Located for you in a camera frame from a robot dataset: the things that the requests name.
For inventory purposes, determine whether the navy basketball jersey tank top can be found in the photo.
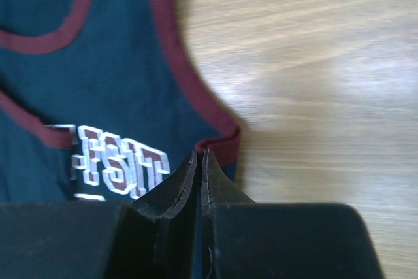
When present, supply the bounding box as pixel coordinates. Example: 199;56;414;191
0;0;242;279

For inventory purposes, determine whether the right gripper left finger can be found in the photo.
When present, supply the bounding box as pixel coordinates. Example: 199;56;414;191
1;153;198;278

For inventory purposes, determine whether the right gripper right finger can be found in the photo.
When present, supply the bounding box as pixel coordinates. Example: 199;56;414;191
201;151;384;278

